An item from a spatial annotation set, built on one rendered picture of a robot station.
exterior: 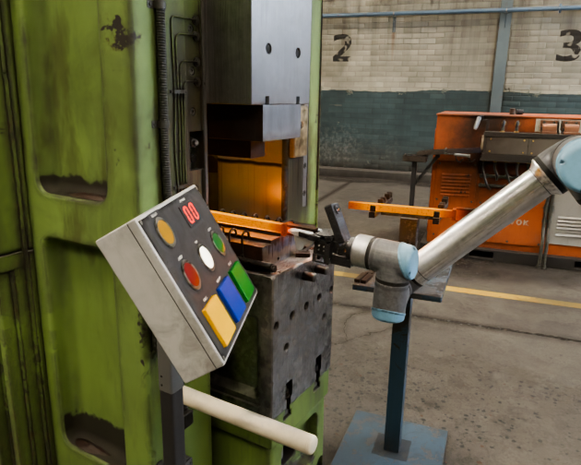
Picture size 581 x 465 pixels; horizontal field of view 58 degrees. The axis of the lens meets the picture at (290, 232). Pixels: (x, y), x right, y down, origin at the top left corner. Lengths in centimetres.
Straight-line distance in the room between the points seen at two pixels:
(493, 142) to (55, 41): 375
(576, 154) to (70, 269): 133
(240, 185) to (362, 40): 737
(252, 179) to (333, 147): 740
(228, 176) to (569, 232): 358
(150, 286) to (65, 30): 84
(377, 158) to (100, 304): 781
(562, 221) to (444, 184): 100
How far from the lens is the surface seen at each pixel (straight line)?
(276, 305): 148
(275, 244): 153
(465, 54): 891
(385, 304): 142
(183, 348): 91
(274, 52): 146
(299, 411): 179
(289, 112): 152
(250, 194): 190
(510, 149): 470
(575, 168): 131
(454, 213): 178
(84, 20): 148
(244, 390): 167
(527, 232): 497
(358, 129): 912
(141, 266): 87
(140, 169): 128
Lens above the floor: 139
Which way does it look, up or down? 15 degrees down
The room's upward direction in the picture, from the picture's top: 1 degrees clockwise
